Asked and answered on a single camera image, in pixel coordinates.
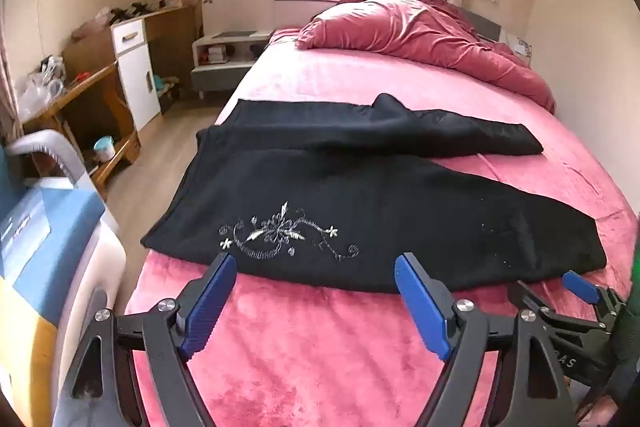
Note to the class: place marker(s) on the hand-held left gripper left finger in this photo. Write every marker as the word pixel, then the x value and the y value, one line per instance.
pixel 210 307

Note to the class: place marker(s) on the light blue cup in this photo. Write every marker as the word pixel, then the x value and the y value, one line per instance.
pixel 104 149

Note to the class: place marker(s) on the wooden desk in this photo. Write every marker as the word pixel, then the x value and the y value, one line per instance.
pixel 90 82

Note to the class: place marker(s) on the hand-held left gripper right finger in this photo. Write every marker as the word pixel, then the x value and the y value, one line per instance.
pixel 420 307

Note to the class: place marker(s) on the white floral nightstand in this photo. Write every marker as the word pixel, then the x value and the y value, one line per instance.
pixel 230 7

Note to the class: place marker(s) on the clear plastic bag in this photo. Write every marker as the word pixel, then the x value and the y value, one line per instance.
pixel 37 87

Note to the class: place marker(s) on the black embroidered pants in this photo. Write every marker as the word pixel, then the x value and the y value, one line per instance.
pixel 350 187

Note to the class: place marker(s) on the pink plastic bag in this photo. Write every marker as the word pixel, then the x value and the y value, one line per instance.
pixel 92 24

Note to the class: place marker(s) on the blue white chair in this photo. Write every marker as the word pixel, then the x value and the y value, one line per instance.
pixel 55 232

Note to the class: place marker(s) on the pink bed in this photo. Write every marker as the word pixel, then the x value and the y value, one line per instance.
pixel 325 357

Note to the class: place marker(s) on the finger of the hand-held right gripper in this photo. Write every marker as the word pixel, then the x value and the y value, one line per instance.
pixel 580 287
pixel 555 314

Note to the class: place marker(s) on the red duvet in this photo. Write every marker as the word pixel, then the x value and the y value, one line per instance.
pixel 415 32

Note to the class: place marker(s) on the white cabinet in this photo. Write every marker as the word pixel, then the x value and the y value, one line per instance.
pixel 135 77

